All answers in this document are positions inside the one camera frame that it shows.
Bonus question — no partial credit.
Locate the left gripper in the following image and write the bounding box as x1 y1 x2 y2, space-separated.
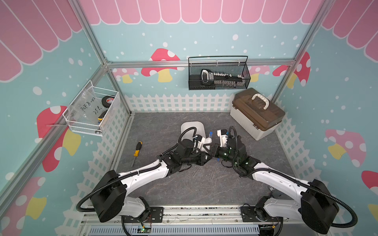
181 150 213 166

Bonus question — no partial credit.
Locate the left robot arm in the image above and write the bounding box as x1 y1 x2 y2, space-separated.
76 127 212 223

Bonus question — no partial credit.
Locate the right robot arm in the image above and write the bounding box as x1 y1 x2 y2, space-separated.
210 126 358 235

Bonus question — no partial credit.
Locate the white plastic tray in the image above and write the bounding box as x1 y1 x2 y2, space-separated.
179 122 206 142

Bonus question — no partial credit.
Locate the brown lid storage box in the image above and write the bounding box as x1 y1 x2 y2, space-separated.
230 88 285 141

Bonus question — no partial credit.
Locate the yellow black screwdriver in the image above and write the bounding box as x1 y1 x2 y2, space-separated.
131 142 143 167

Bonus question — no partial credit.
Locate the socket set in basket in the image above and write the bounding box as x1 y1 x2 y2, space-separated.
200 69 246 89

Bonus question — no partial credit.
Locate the black tape roll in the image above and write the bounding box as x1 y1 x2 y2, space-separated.
101 95 115 109

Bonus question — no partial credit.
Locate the clear labelled plastic bag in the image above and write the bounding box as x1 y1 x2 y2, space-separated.
69 88 104 125

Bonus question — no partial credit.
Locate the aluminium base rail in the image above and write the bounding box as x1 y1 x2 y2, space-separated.
77 205 317 236

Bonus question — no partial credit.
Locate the black wire wall basket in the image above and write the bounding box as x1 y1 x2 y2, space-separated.
188 56 251 90

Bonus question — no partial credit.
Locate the white wire wall basket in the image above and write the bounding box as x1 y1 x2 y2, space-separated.
63 81 124 137

